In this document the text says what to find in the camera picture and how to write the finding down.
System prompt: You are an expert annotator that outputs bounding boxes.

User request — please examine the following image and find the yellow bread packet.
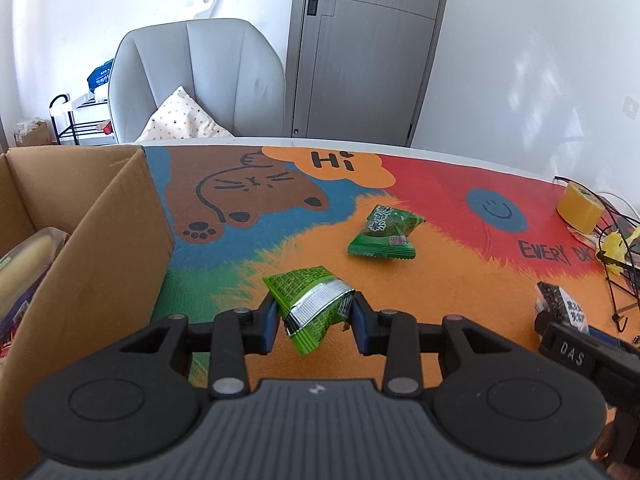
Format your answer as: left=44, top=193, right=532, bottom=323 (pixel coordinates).
left=0, top=226, right=71, bottom=326

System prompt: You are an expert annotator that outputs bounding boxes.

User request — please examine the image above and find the colourful cartoon table mat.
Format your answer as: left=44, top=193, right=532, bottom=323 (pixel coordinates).
left=142, top=144, right=640, bottom=478

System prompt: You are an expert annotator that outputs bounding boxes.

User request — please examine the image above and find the black wire basket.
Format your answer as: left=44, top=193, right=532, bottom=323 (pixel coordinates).
left=554, top=175, right=640, bottom=333

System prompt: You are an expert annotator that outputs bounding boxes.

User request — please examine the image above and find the grey upholstered chair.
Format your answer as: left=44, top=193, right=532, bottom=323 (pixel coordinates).
left=107, top=18, right=286, bottom=143

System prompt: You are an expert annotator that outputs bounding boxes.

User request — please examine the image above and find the yellow object in basket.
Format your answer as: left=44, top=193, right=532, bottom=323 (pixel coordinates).
left=600, top=227, right=640, bottom=276

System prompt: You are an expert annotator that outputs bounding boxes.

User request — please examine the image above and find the green snack packet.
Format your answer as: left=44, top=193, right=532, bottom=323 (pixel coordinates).
left=262, top=266, right=357, bottom=356
left=347, top=204, right=426, bottom=261

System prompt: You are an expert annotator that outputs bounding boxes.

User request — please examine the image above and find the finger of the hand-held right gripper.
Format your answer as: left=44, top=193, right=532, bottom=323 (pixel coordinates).
left=588, top=326, right=634, bottom=350

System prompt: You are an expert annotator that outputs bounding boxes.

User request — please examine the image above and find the white dotted pillow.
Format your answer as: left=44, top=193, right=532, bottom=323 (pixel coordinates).
left=136, top=86, right=235, bottom=142

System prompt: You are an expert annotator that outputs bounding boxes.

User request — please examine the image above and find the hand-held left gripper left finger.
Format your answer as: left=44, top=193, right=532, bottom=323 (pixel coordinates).
left=117, top=294, right=278, bottom=401

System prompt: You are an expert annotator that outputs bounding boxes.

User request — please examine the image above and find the blue plastic bag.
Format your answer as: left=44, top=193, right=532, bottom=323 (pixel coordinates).
left=87, top=59, right=115, bottom=92

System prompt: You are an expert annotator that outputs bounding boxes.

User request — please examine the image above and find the grey door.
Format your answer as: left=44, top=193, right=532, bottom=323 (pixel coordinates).
left=285, top=0, right=453, bottom=148

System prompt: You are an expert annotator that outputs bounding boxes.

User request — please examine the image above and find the black shoe rack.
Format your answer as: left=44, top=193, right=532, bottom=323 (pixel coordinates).
left=49, top=92, right=118, bottom=145

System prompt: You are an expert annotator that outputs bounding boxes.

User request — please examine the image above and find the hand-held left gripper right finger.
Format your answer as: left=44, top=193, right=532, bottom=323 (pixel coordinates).
left=350, top=292, right=543, bottom=401

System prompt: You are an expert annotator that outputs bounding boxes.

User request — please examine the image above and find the cardboard box with bags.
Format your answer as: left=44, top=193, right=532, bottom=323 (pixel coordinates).
left=14, top=120, right=51, bottom=147

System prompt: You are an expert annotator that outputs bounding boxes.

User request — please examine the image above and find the dark snack packet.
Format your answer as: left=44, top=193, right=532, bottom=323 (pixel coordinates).
left=535, top=281, right=592, bottom=333

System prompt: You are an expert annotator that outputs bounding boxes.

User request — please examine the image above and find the yellow tape roll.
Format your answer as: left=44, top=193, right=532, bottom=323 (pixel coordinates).
left=556, top=182, right=603, bottom=233

